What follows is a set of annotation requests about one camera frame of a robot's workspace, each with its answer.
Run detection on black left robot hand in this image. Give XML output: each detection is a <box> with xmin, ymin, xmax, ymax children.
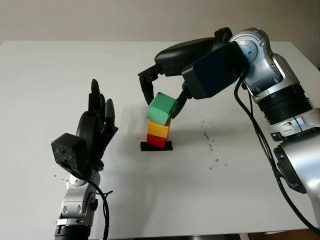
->
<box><xmin>76</xmin><ymin>79</ymin><xmax>119</xmax><ymax>172</ymax></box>

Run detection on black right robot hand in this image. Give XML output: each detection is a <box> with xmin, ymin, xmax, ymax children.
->
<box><xmin>137</xmin><ymin>36</ymin><xmax>218</xmax><ymax>120</ymax></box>

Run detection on green wooden block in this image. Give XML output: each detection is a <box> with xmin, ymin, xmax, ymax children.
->
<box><xmin>146</xmin><ymin>91</ymin><xmax>178</xmax><ymax>126</ymax></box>

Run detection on red wooden block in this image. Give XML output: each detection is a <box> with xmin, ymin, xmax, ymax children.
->
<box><xmin>146</xmin><ymin>133</ymin><xmax>168</xmax><ymax>149</ymax></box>

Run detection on yellow wooden block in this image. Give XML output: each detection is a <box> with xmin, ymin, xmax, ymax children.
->
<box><xmin>147</xmin><ymin>117</ymin><xmax>173</xmax><ymax>139</ymax></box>

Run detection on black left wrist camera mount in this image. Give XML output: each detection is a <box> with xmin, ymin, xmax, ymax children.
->
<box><xmin>51</xmin><ymin>133</ymin><xmax>89</xmax><ymax>180</ymax></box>

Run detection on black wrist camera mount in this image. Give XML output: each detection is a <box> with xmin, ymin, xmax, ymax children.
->
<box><xmin>51</xmin><ymin>133</ymin><xmax>89</xmax><ymax>180</ymax></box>
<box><xmin>181</xmin><ymin>41</ymin><xmax>249</xmax><ymax>100</ymax></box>

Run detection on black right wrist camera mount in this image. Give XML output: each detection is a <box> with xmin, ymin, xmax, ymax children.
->
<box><xmin>181</xmin><ymin>41</ymin><xmax>249</xmax><ymax>100</ymax></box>

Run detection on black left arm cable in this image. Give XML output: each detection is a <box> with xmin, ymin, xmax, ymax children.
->
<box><xmin>64</xmin><ymin>169</ymin><xmax>114</xmax><ymax>240</ymax></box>

